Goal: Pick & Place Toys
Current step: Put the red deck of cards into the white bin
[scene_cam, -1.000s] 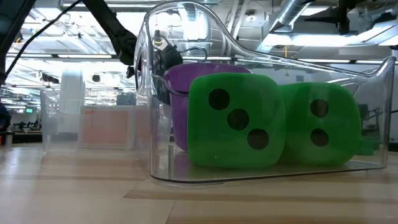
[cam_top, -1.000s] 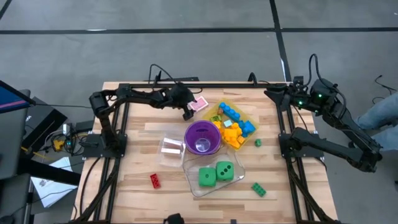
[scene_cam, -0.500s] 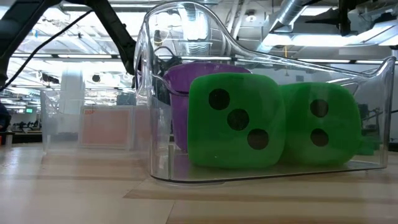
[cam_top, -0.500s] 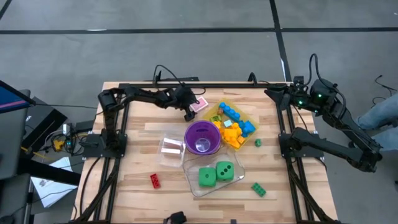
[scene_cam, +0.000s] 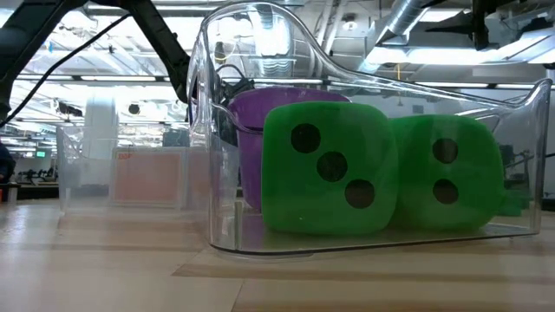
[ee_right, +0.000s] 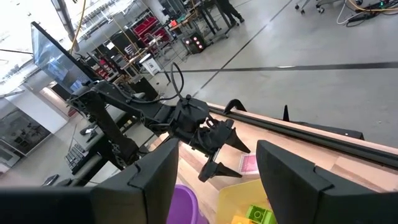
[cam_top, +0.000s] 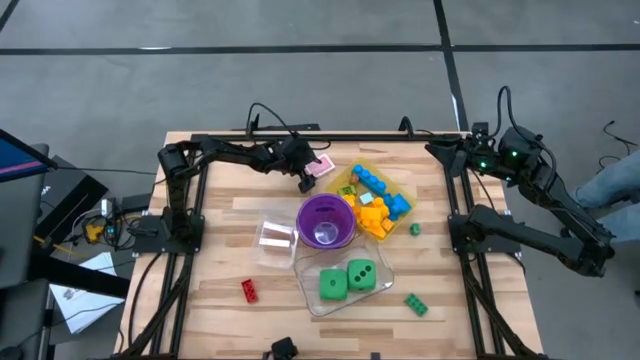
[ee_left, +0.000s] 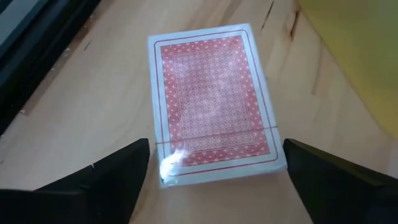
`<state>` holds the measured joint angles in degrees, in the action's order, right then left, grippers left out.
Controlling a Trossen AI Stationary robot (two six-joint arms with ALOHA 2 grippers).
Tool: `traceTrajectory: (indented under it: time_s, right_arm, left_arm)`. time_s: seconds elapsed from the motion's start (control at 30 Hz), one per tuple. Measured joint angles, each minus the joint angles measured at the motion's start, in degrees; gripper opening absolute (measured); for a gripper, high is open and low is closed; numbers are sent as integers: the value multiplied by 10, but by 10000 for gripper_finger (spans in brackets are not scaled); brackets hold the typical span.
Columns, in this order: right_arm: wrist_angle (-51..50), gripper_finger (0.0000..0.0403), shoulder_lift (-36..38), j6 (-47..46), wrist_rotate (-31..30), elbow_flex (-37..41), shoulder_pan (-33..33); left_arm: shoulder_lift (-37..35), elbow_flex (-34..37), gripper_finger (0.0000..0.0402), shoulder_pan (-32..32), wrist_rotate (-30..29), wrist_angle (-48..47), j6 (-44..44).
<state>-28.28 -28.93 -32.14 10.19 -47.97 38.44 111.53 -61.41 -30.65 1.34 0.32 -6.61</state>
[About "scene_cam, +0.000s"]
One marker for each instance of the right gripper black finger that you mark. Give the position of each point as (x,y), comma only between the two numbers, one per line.
(451,27)

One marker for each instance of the green foam die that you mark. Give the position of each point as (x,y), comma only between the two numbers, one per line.
(477,208)
(286,203)

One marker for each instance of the small clear plastic box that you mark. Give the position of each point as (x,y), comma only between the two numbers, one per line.
(86,190)

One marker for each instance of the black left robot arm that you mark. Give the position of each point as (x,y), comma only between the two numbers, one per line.
(26,26)

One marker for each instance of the purple plastic bucket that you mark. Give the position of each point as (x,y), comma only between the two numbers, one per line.
(249,112)

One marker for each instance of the black ceiling device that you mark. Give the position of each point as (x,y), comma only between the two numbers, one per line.
(220,52)

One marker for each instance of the black round ceiling fixture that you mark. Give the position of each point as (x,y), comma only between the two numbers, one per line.
(133,108)

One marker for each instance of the large clear plastic bin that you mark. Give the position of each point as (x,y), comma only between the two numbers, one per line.
(225,234)

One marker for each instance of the white building column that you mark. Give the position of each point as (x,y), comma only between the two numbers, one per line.
(100,125)

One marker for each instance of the black ceiling spotlight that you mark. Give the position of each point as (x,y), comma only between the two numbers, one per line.
(69,109)

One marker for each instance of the green toy block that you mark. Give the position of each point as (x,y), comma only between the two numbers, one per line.
(516,206)

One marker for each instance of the green exit sign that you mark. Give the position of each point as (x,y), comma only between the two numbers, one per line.
(41,154)

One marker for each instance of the person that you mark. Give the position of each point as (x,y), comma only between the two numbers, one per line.
(5,164)

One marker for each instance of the black table frame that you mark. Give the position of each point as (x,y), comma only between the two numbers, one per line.
(548,203)

